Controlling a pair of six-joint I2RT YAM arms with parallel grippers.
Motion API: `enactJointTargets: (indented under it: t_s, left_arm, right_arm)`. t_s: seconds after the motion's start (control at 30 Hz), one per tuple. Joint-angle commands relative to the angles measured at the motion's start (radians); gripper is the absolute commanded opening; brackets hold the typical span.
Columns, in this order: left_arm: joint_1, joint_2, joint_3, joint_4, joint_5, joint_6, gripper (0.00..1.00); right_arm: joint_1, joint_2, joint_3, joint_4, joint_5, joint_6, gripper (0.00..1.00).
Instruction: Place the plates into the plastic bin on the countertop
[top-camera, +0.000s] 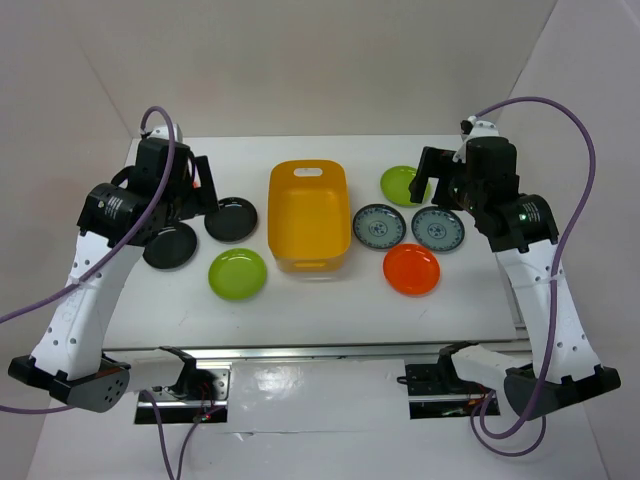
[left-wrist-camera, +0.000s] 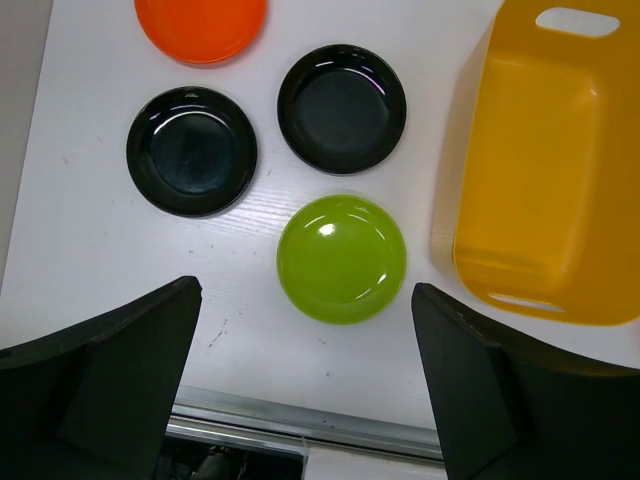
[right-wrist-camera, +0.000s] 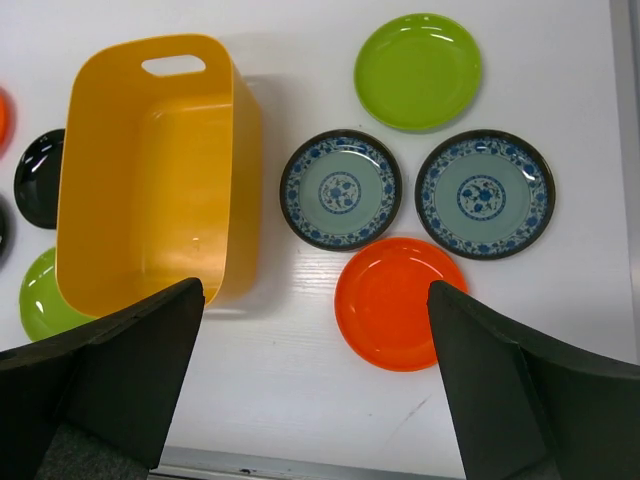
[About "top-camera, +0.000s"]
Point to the black plate far left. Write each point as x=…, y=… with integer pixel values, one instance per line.
x=172, y=247

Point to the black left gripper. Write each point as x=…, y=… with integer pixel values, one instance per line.
x=208, y=195

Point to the aluminium rail front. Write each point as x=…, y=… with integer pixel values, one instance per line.
x=315, y=352

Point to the blue patterned plate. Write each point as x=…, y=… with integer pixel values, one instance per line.
x=438, y=229
x=379, y=226

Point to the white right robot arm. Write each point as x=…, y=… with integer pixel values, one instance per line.
x=564, y=370

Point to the orange plate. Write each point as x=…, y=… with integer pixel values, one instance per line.
x=411, y=269

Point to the green plate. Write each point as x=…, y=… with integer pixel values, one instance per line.
x=237, y=274
x=395, y=183

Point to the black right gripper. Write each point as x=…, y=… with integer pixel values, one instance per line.
x=435, y=163

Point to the yellow plastic bin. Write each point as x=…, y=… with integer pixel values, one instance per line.
x=308, y=216

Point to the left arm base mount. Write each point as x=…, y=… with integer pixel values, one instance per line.
x=183, y=390

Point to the black plate near bin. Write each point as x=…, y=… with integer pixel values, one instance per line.
x=235, y=220

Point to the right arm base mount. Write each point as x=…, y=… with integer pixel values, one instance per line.
x=435, y=391

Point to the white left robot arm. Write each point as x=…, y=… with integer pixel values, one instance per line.
x=119, y=224

